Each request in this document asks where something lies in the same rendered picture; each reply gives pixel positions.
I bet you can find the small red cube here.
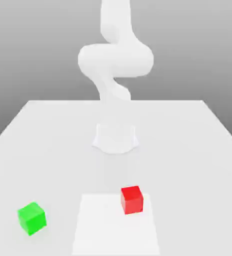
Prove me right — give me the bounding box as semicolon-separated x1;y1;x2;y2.
120;185;144;215

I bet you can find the small green cube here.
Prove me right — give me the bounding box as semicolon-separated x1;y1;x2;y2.
17;201;47;237

